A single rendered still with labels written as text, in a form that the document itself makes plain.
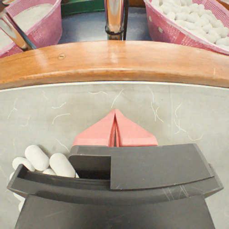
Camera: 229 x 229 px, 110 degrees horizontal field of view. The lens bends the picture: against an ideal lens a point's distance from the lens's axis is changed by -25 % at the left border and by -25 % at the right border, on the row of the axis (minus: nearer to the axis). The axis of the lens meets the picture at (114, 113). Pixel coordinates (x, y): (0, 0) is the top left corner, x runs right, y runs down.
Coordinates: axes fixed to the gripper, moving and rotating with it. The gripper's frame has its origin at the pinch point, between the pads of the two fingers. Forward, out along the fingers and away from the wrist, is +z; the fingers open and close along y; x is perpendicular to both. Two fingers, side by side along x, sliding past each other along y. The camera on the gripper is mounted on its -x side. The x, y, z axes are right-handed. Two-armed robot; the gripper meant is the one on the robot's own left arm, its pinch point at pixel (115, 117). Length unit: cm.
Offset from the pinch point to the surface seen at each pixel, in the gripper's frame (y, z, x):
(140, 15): -7.8, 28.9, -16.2
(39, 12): 21.4, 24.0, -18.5
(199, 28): -18.0, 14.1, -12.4
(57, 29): 14.0, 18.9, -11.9
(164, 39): -10.3, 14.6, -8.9
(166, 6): -11.8, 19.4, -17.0
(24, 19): 24.5, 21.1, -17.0
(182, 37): -11.8, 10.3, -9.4
